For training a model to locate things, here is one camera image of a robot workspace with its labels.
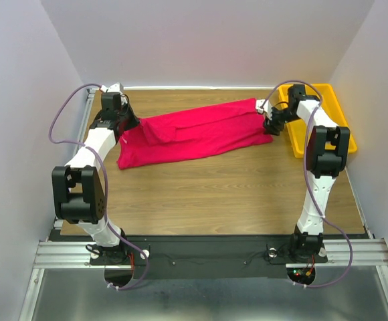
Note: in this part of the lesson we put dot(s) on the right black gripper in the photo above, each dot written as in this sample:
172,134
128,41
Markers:
268,128

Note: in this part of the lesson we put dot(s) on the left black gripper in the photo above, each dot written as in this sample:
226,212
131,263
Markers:
134,120

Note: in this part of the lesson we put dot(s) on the red t shirt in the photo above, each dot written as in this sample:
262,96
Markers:
192,134

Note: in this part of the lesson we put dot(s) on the yellow plastic bin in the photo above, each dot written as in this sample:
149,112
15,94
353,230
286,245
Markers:
297,128

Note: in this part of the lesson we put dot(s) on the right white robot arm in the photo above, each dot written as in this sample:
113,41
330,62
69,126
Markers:
326,148

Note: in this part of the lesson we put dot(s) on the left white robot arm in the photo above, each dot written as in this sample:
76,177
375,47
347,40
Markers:
80,187

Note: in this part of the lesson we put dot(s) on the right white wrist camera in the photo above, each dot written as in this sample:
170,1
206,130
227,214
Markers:
263,106

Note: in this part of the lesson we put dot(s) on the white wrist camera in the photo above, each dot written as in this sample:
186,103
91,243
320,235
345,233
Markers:
114,88
263,106

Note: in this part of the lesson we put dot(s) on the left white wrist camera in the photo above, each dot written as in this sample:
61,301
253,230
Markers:
114,88

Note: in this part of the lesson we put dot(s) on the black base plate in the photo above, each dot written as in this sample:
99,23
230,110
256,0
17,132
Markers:
156,257

